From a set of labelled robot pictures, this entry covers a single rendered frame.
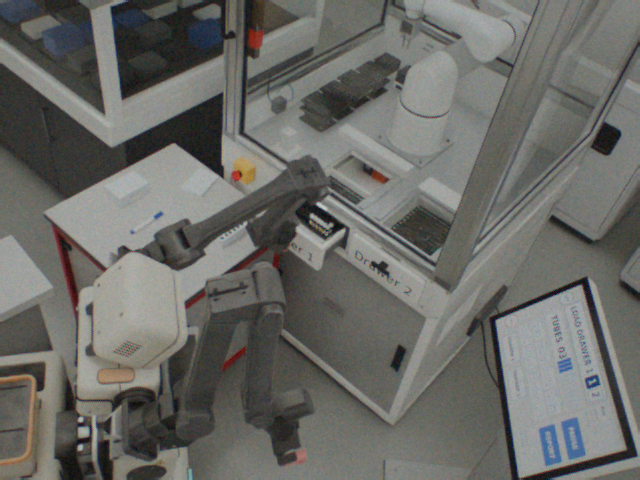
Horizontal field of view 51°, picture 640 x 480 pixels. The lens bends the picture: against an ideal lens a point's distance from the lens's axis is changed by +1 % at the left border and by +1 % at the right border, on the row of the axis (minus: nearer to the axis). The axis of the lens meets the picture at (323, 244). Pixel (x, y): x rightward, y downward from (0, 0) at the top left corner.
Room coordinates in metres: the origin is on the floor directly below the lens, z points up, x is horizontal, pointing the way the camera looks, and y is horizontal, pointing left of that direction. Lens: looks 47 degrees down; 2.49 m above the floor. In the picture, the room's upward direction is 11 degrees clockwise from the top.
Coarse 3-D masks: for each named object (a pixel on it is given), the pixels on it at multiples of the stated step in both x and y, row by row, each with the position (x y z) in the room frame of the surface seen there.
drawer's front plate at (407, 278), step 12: (360, 240) 1.51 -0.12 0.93; (372, 252) 1.48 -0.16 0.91; (384, 252) 1.47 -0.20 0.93; (360, 264) 1.49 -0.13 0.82; (396, 264) 1.43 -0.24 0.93; (384, 276) 1.44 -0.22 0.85; (396, 276) 1.42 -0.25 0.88; (408, 276) 1.40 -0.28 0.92; (396, 288) 1.41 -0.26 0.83; (408, 288) 1.39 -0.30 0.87; (420, 288) 1.37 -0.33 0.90
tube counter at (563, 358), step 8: (568, 344) 1.08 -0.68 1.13; (560, 352) 1.07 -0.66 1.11; (568, 352) 1.06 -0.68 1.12; (560, 360) 1.04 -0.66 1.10; (568, 360) 1.04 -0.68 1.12; (560, 368) 1.02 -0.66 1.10; (568, 368) 1.01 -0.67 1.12; (560, 376) 1.00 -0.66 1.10; (568, 376) 0.99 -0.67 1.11; (560, 384) 0.98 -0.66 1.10; (568, 384) 0.97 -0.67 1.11; (576, 384) 0.96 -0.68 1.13; (568, 392) 0.95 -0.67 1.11; (576, 392) 0.94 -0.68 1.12; (568, 400) 0.93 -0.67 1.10; (576, 400) 0.92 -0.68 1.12; (568, 408) 0.91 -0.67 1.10; (576, 408) 0.90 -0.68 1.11
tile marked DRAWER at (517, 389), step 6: (510, 372) 1.05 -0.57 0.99; (516, 372) 1.05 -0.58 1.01; (522, 372) 1.04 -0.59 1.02; (510, 378) 1.04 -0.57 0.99; (516, 378) 1.03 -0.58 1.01; (522, 378) 1.03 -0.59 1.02; (510, 384) 1.02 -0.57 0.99; (516, 384) 1.01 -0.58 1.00; (522, 384) 1.01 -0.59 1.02; (510, 390) 1.00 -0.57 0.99; (516, 390) 1.00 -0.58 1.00; (522, 390) 0.99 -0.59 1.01; (510, 396) 0.98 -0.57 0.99; (516, 396) 0.98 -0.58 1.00; (522, 396) 0.97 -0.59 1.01
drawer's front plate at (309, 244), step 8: (304, 232) 1.49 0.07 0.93; (296, 240) 1.49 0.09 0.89; (304, 240) 1.47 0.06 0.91; (312, 240) 1.46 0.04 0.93; (296, 248) 1.49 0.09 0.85; (304, 248) 1.47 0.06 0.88; (312, 248) 1.45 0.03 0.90; (320, 248) 1.44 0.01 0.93; (304, 256) 1.47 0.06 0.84; (312, 256) 1.45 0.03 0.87; (320, 256) 1.44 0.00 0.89; (312, 264) 1.45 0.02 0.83; (320, 264) 1.44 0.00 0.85
